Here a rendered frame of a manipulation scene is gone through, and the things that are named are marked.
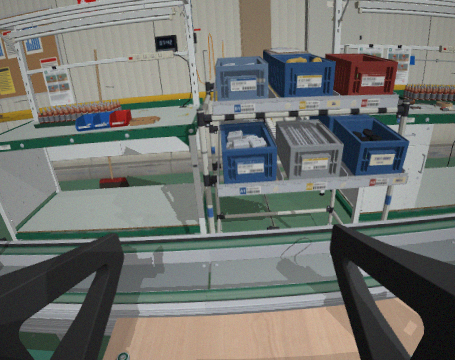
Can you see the row of blue and red plastic parts bins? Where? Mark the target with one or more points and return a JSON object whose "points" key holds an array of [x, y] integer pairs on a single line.
{"points": [[100, 120]]}

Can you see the grey metal shelf rack with plastic storage bins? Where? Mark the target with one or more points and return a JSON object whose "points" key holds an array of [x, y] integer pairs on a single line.
{"points": [[249, 102]]}

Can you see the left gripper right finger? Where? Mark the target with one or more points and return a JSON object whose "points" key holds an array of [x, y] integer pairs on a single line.
{"points": [[424, 284]]}

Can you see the green and grey conveyor belt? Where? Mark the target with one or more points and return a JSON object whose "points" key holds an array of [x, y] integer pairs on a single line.
{"points": [[292, 257]]}

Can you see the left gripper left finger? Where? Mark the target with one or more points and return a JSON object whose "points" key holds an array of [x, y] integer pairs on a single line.
{"points": [[26, 291]]}

